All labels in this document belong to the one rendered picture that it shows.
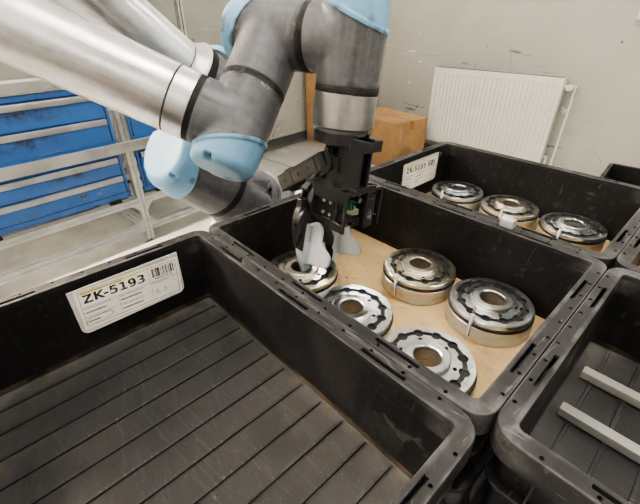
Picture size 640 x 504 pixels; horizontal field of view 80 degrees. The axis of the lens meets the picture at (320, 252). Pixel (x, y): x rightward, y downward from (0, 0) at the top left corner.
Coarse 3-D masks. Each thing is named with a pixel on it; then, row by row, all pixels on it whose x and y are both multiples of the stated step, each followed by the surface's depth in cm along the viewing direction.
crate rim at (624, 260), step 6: (636, 234) 50; (630, 240) 48; (636, 240) 48; (630, 246) 47; (636, 246) 50; (624, 252) 46; (630, 252) 46; (636, 252) 46; (618, 258) 45; (624, 258) 45; (630, 258) 45; (618, 264) 44; (624, 264) 44; (630, 264) 44; (636, 270) 43
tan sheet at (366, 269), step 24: (360, 240) 68; (336, 264) 62; (360, 264) 62; (384, 288) 56; (408, 312) 52; (432, 312) 52; (456, 336) 48; (528, 336) 48; (480, 360) 45; (504, 360) 45; (480, 384) 42
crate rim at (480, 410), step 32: (224, 224) 52; (480, 224) 53; (256, 256) 45; (576, 256) 45; (576, 288) 40; (352, 320) 36; (384, 352) 32; (448, 384) 30; (512, 384) 30; (480, 416) 28
